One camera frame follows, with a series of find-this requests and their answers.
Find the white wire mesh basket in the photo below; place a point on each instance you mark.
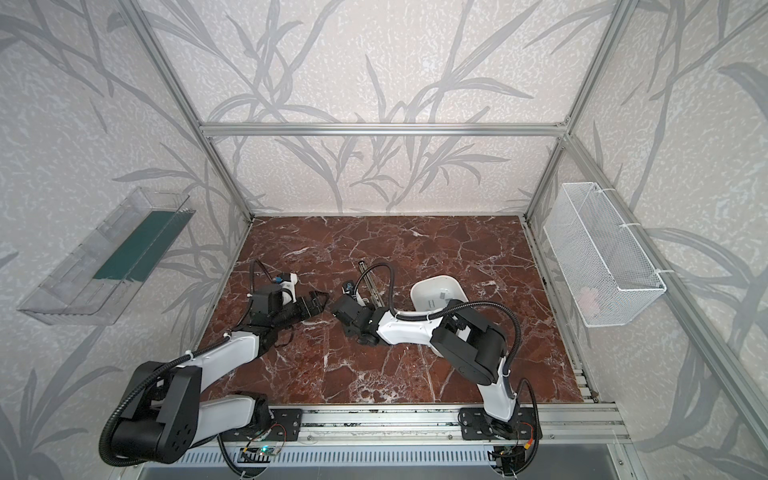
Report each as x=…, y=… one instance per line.
x=609, y=275

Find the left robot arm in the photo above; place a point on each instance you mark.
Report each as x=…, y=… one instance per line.
x=161, y=414

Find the aluminium front rail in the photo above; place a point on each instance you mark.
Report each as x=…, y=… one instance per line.
x=434, y=424

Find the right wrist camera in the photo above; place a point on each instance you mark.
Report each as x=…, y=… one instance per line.
x=349, y=289

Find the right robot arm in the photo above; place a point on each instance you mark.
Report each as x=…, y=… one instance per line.
x=480, y=339

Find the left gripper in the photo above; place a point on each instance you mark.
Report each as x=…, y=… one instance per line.
x=300, y=308

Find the clear plastic wall bin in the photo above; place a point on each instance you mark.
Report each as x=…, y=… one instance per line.
x=96, y=282

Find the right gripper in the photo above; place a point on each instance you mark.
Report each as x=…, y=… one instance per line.
x=342, y=306

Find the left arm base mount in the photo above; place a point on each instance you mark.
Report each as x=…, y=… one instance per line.
x=279, y=423

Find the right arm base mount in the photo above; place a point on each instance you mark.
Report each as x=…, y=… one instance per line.
x=476, y=424

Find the white plastic tray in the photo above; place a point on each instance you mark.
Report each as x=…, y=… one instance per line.
x=425, y=294

